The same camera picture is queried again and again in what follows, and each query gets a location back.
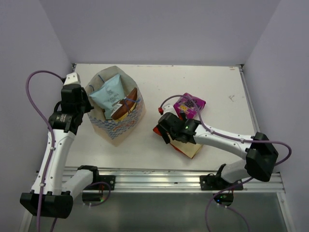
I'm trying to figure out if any orange cream cassava chips bag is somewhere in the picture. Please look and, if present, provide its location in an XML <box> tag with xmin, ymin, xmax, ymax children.
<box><xmin>153</xmin><ymin>125</ymin><xmax>203</xmax><ymax>159</ymax></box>

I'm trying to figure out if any purple snack packet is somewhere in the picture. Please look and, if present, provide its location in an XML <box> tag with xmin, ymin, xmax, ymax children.
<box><xmin>173</xmin><ymin>93</ymin><xmax>206</xmax><ymax>119</ymax></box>

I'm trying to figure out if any light blue cassava chips bag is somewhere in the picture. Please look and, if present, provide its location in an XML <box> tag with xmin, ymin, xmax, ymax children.
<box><xmin>89</xmin><ymin>74</ymin><xmax>125</xmax><ymax>120</ymax></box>

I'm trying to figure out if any brown Chuba cassava chips bag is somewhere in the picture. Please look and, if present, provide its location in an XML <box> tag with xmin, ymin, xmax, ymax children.
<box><xmin>111</xmin><ymin>87</ymin><xmax>138</xmax><ymax>121</ymax></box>

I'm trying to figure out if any blue patterned paper bag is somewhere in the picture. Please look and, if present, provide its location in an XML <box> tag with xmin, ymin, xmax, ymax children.
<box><xmin>85</xmin><ymin>66</ymin><xmax>145</xmax><ymax>146</ymax></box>

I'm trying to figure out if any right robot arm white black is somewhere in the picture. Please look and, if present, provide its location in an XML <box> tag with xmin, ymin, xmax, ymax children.
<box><xmin>156</xmin><ymin>112</ymin><xmax>278</xmax><ymax>190</ymax></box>

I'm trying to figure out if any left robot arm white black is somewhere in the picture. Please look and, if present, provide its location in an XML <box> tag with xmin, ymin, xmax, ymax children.
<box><xmin>20</xmin><ymin>84</ymin><xmax>100</xmax><ymax>218</ymax></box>

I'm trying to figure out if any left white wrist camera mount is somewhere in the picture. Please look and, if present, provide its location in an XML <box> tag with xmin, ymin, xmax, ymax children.
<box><xmin>63</xmin><ymin>72</ymin><xmax>81</xmax><ymax>86</ymax></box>

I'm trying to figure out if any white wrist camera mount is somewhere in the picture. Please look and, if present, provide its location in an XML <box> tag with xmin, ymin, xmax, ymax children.
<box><xmin>63</xmin><ymin>72</ymin><xmax>81</xmax><ymax>86</ymax></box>
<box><xmin>158</xmin><ymin>103</ymin><xmax>176</xmax><ymax>115</ymax></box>

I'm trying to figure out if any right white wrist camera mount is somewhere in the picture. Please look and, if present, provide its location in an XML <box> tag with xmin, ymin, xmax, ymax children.
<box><xmin>158</xmin><ymin>103</ymin><xmax>176</xmax><ymax>115</ymax></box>

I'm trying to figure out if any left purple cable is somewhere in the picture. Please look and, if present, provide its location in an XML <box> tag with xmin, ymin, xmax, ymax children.
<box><xmin>25</xmin><ymin>70</ymin><xmax>64</xmax><ymax>232</ymax></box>

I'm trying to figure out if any purple cable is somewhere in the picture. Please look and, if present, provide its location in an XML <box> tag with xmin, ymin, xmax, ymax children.
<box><xmin>159</xmin><ymin>94</ymin><xmax>292</xmax><ymax>232</ymax></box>
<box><xmin>25</xmin><ymin>70</ymin><xmax>64</xmax><ymax>232</ymax></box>

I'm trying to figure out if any aluminium mounting rail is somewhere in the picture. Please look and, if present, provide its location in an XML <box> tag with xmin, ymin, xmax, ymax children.
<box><xmin>36</xmin><ymin>166</ymin><xmax>283</xmax><ymax>193</ymax></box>

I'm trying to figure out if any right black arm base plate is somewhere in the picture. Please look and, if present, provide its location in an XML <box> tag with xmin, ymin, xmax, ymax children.
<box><xmin>199</xmin><ymin>173</ymin><xmax>243</xmax><ymax>191</ymax></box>

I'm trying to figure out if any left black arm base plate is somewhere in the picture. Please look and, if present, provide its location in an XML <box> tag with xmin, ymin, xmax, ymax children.
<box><xmin>97</xmin><ymin>171</ymin><xmax>116</xmax><ymax>191</ymax></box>

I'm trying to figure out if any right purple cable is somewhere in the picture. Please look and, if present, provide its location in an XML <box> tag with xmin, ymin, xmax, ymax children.
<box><xmin>159</xmin><ymin>94</ymin><xmax>292</xmax><ymax>232</ymax></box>

